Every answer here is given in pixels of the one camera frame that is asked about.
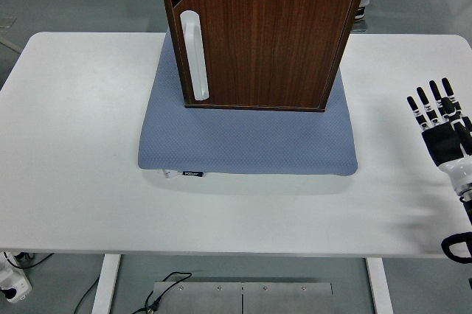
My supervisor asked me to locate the brown wooden cabinet door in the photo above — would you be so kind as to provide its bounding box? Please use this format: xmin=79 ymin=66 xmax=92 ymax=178
xmin=173 ymin=0 xmax=355 ymax=108

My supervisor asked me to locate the white power strip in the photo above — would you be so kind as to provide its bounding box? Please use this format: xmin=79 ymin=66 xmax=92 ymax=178
xmin=0 ymin=251 xmax=33 ymax=304

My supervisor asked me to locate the white table leg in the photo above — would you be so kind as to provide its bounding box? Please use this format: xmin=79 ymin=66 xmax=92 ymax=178
xmin=91 ymin=254 xmax=122 ymax=314
xmin=365 ymin=257 xmax=394 ymax=314

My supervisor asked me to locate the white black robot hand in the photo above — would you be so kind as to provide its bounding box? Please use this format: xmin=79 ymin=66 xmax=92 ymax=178
xmin=406 ymin=77 xmax=472 ymax=192

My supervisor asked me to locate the blue grey textured mat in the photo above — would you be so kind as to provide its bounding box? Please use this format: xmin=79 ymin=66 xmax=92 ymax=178
xmin=137 ymin=29 xmax=359 ymax=175

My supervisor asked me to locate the thin black cable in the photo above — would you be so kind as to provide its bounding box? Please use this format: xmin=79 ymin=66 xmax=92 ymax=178
xmin=3 ymin=252 xmax=55 ymax=270

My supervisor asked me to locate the white door handle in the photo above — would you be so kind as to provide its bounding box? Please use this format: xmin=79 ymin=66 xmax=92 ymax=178
xmin=179 ymin=10 xmax=210 ymax=102

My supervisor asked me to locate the grey metal plate with screws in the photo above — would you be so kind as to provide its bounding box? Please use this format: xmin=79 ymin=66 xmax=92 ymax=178
xmin=152 ymin=282 xmax=333 ymax=314

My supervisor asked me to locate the black cable with plug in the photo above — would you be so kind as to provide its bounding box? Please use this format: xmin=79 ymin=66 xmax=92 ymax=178
xmin=132 ymin=272 xmax=192 ymax=314

